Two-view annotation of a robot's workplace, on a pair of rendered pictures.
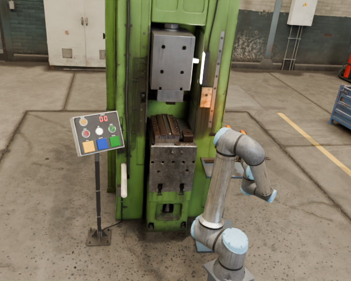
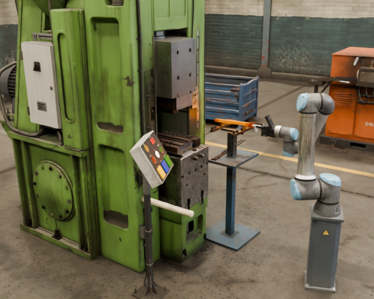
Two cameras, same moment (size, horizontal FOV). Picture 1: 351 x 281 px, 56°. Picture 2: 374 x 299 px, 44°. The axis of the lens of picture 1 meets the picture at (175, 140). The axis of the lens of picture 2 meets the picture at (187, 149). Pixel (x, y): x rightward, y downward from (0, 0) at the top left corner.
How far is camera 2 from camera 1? 2.40 m
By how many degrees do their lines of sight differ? 41
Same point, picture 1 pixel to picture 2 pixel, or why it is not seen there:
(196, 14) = (181, 18)
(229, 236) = (327, 177)
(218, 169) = (311, 127)
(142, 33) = (148, 44)
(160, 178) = (188, 192)
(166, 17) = (164, 24)
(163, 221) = (192, 241)
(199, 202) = not seen: hidden behind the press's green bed
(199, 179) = not seen: hidden behind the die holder
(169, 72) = (183, 77)
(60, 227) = not seen: outside the picture
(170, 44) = (181, 49)
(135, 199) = (154, 237)
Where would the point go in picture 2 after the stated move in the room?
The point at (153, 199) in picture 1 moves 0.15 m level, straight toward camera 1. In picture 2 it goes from (184, 219) to (199, 225)
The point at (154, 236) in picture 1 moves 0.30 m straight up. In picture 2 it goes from (191, 261) to (190, 229)
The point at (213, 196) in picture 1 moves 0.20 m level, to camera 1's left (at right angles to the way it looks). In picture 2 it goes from (310, 151) to (293, 158)
